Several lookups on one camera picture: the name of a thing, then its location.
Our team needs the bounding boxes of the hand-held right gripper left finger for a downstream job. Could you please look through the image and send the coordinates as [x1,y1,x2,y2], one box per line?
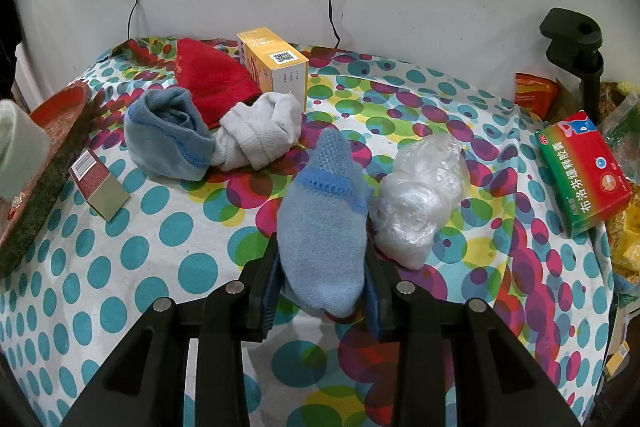
[60,234,282,427]

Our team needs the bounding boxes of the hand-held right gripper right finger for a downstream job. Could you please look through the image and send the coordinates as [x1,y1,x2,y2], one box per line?
[362,252,583,427]

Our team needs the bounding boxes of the light blue knitted sock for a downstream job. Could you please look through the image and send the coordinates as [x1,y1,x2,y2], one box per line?
[124,88,215,182]
[276,127,374,319]

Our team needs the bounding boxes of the white sock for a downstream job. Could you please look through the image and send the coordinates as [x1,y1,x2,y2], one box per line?
[212,92,304,172]

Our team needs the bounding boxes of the yellow medicine box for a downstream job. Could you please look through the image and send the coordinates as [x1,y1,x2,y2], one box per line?
[236,28,309,112]

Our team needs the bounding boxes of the red sock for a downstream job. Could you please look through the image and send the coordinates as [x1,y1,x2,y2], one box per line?
[175,38,263,130]

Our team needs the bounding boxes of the red tray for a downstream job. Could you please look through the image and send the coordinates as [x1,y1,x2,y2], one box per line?
[0,82,93,278]

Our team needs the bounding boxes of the polka dot tablecloth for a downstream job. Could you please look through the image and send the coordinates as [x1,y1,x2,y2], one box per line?
[0,37,616,427]

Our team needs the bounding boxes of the clear plastic bag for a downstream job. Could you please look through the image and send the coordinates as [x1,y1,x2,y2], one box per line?
[372,133,466,269]

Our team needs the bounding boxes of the small brown box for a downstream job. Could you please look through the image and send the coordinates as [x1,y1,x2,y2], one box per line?
[69,149,131,223]

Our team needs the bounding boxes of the red and green medicine box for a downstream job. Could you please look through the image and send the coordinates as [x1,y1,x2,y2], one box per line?
[534,109,633,239]

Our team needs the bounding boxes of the yellow packet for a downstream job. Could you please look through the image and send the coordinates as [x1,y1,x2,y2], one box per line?
[607,207,640,288]

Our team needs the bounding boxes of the orange snack packet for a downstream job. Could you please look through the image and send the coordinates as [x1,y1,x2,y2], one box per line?
[514,73,561,120]

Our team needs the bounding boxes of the pale green roll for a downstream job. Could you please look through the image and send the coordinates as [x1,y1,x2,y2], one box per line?
[0,99,51,202]

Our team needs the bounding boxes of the clear bag with green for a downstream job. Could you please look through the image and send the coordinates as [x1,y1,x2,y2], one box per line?
[600,89,640,168]

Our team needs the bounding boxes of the black clamp stand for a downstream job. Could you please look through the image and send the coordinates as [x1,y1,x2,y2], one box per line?
[539,8,606,115]

